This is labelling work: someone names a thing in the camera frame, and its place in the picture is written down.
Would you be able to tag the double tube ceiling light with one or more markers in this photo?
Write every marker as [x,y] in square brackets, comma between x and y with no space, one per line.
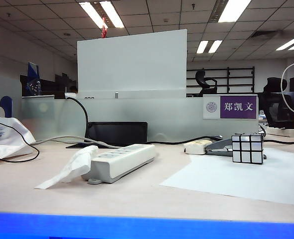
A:
[290,44]
[209,46]
[101,13]

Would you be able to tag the frosted glass desk partition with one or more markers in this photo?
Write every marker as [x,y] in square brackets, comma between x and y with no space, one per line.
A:
[174,119]

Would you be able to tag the grey stapler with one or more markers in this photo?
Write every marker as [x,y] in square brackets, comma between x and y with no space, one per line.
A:
[220,147]

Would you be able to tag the black mesh office chair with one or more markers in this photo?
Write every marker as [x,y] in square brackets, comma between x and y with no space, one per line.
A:
[274,104]

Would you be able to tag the black flat base pad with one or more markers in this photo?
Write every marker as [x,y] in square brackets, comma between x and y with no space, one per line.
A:
[74,146]

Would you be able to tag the purple and white name plate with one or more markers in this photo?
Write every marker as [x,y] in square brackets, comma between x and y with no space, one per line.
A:
[238,107]

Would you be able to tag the blue chair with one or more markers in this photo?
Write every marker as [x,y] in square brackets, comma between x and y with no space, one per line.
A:
[6,104]

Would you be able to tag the white upright board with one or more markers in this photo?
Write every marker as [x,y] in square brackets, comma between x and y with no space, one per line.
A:
[132,67]

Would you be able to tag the black shelf rack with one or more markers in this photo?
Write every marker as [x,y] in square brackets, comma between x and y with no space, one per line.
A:
[236,77]

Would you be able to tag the single panel ceiling light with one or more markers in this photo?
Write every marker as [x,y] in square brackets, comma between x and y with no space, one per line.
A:
[234,10]

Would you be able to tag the black rectangular device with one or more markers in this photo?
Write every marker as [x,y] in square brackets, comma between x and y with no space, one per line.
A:
[117,133]

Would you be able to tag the red hanging ornament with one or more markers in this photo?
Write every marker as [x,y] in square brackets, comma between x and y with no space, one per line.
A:
[103,31]

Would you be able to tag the blue flag decoration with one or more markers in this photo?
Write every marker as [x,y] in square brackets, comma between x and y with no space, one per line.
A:
[33,77]

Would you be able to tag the plastic bag of papers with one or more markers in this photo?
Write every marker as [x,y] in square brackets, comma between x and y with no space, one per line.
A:
[5,139]

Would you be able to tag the white crumpled tissue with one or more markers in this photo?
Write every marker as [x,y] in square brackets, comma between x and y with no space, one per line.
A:
[74,164]

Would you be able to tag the white paper sheet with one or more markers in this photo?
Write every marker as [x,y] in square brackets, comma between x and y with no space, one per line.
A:
[236,179]

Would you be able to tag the white power strip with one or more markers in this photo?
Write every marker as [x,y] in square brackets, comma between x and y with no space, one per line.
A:
[122,159]

